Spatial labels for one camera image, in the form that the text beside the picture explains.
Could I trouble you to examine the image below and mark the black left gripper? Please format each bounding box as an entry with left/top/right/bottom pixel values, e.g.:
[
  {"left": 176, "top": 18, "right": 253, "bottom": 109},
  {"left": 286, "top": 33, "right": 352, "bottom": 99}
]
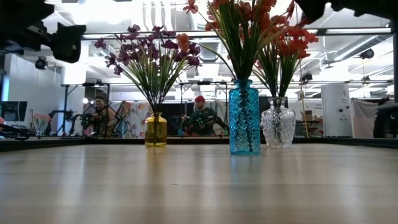
[{"left": 0, "top": 21, "right": 87, "bottom": 64}]

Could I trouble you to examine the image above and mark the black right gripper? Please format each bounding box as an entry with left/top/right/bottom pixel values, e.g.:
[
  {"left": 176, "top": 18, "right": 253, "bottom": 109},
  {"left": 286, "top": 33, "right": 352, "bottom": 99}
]
[{"left": 294, "top": 0, "right": 331, "bottom": 24}]

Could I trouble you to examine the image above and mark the orange artificial flower bunch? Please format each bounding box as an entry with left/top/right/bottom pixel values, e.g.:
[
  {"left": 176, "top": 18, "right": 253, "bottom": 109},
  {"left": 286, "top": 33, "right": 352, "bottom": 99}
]
[
  {"left": 245, "top": 0, "right": 301, "bottom": 80},
  {"left": 200, "top": 0, "right": 252, "bottom": 80},
  {"left": 229, "top": 0, "right": 280, "bottom": 80},
  {"left": 175, "top": 0, "right": 246, "bottom": 80}
]

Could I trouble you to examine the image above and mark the red artificial flower bunch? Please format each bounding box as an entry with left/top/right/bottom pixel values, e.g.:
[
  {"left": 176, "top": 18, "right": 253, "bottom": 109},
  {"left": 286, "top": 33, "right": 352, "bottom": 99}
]
[
  {"left": 251, "top": 40, "right": 282, "bottom": 99},
  {"left": 267, "top": 27, "right": 308, "bottom": 99},
  {"left": 279, "top": 24, "right": 320, "bottom": 99}
]

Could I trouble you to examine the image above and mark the yellow glass vase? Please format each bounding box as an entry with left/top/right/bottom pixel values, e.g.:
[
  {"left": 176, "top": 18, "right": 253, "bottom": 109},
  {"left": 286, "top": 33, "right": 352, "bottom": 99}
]
[{"left": 144, "top": 111, "right": 168, "bottom": 148}]

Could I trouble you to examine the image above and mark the blue textured glass vase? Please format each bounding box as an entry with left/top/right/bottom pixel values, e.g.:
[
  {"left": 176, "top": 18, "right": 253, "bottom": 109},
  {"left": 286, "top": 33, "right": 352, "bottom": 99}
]
[{"left": 229, "top": 78, "right": 262, "bottom": 156}]

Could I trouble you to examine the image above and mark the clear cut glass vase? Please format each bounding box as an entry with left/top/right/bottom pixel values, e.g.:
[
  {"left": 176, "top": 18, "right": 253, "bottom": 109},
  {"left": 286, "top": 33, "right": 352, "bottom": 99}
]
[{"left": 260, "top": 96, "right": 297, "bottom": 149}]

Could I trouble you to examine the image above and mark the black overhead beam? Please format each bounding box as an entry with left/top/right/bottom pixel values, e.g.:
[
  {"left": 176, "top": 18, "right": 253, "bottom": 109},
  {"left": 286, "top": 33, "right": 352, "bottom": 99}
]
[{"left": 80, "top": 27, "right": 393, "bottom": 43}]

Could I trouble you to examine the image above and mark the thin yellow pole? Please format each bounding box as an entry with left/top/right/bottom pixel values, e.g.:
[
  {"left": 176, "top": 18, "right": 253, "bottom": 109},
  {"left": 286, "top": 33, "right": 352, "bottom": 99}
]
[{"left": 294, "top": 0, "right": 310, "bottom": 138}]

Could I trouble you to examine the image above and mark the person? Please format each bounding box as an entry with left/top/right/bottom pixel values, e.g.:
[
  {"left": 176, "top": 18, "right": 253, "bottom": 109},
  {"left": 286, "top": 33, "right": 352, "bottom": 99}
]
[
  {"left": 90, "top": 95, "right": 118, "bottom": 138},
  {"left": 185, "top": 95, "right": 230, "bottom": 137}
]

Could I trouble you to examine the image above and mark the dark background monitor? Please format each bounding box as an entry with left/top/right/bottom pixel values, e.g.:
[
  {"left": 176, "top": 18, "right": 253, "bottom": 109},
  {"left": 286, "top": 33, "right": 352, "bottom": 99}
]
[{"left": 0, "top": 101, "right": 28, "bottom": 123}]

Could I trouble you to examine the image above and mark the colourful floral cloth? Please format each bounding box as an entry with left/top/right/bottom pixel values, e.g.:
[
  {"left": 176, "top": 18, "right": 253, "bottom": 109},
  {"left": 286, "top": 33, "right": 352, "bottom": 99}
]
[{"left": 110, "top": 101, "right": 155, "bottom": 139}]

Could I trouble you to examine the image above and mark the white cabinet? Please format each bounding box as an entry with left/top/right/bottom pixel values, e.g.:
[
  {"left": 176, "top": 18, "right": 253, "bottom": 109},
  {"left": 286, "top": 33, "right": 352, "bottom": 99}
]
[{"left": 321, "top": 83, "right": 353, "bottom": 138}]

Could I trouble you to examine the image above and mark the grey cloth cover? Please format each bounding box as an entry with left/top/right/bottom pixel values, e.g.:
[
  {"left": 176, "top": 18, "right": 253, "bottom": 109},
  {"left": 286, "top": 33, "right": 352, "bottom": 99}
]
[{"left": 353, "top": 98, "right": 386, "bottom": 138}]

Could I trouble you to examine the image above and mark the black partition panel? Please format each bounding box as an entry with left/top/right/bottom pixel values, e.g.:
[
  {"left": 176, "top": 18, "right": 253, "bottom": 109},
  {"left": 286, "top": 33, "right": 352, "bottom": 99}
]
[{"left": 161, "top": 102, "right": 195, "bottom": 138}]

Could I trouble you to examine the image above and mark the black chair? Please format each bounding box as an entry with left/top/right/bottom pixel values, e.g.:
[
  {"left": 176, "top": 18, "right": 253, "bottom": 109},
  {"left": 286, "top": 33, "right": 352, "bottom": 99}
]
[{"left": 373, "top": 102, "right": 398, "bottom": 139}]

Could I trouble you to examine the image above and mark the grey ventilation duct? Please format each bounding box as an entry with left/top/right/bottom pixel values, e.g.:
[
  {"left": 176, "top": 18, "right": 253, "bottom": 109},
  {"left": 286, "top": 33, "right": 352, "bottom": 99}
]
[{"left": 323, "top": 34, "right": 392, "bottom": 65}]

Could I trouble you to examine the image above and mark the black background rig frame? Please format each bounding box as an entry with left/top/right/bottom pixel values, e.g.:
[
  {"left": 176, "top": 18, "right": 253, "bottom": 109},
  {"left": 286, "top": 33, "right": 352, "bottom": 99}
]
[
  {"left": 60, "top": 81, "right": 110, "bottom": 138},
  {"left": 178, "top": 80, "right": 229, "bottom": 103}
]

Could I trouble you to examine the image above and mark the black vertical post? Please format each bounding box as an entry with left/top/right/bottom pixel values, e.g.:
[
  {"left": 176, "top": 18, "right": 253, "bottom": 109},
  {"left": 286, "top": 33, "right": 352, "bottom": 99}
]
[{"left": 390, "top": 20, "right": 398, "bottom": 103}]

